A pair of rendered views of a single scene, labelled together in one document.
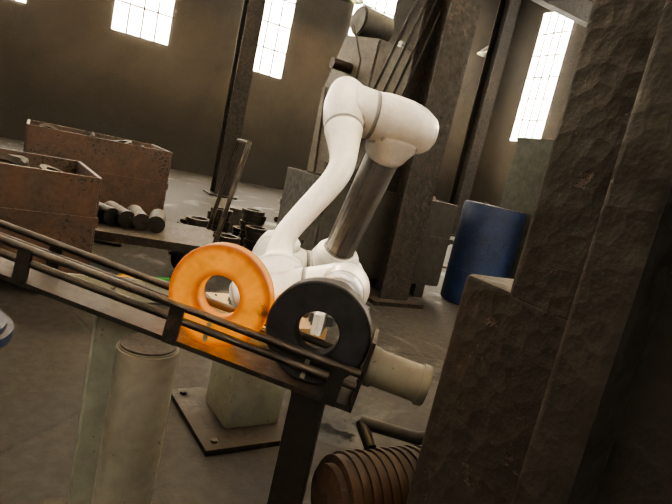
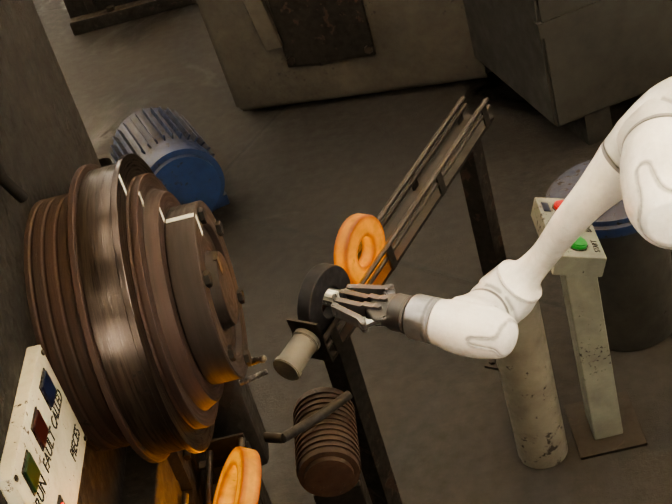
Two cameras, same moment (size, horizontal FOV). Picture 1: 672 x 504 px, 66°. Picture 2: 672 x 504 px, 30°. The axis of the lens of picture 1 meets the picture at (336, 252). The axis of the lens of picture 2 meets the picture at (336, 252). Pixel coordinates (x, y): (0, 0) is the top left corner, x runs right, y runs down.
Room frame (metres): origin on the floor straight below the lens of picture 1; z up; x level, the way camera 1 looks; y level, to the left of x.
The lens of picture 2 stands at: (1.95, -1.67, 2.18)
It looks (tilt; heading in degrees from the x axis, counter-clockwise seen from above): 33 degrees down; 125
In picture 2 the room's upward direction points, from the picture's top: 17 degrees counter-clockwise
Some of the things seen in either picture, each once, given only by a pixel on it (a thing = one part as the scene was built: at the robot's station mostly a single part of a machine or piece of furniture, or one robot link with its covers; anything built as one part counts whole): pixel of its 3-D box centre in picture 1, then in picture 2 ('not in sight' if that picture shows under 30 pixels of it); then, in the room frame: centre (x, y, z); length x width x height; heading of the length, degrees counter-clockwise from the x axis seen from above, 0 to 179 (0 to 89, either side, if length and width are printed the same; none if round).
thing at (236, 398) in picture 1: (248, 376); not in sight; (1.72, 0.21, 0.16); 0.40 x 0.40 x 0.31; 36
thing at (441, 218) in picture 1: (360, 229); not in sight; (4.52, -0.17, 0.43); 1.23 x 0.93 x 0.87; 117
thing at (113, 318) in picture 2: not in sight; (150, 306); (0.78, -0.51, 1.11); 0.47 x 0.06 x 0.47; 119
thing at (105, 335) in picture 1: (107, 401); (587, 328); (1.10, 0.44, 0.31); 0.24 x 0.16 x 0.62; 119
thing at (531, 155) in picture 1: (543, 232); not in sight; (4.58, -1.73, 0.75); 0.70 x 0.48 x 1.50; 119
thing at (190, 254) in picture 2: not in sight; (211, 291); (0.87, -0.47, 1.11); 0.28 x 0.06 x 0.28; 119
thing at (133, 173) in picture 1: (92, 179); not in sight; (4.29, 2.10, 0.38); 1.03 x 0.83 x 0.75; 122
